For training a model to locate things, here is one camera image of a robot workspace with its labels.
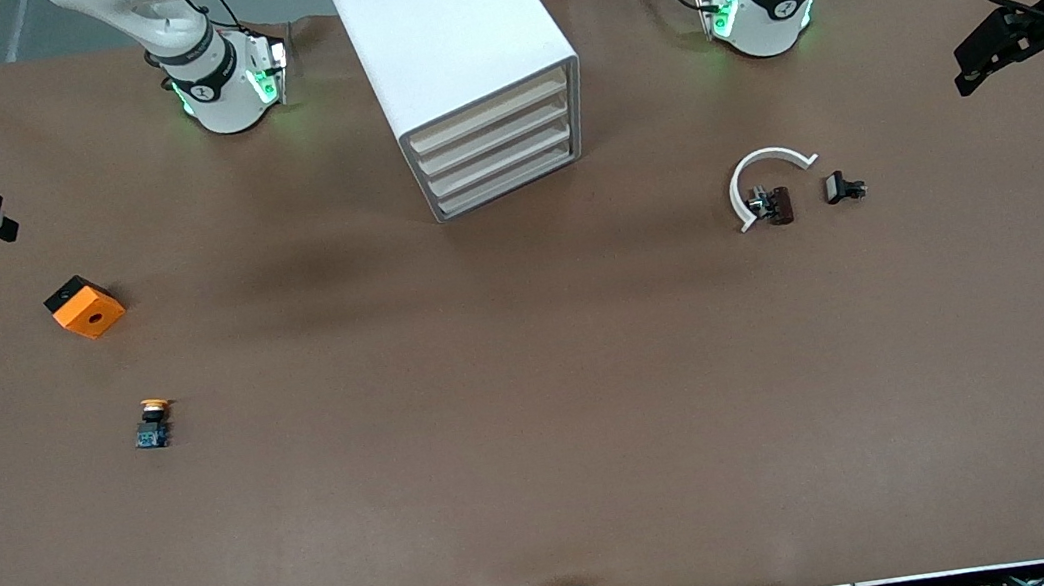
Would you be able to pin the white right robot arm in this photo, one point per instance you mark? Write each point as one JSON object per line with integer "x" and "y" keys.
{"x": 224, "y": 100}

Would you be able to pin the orange-capped push button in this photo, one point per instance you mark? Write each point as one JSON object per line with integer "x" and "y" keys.
{"x": 152, "y": 434}

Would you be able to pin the orange and black block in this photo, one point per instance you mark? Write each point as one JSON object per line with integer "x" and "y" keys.
{"x": 91, "y": 314}

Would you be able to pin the brown table cover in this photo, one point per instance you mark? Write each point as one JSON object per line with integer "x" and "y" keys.
{"x": 540, "y": 432}

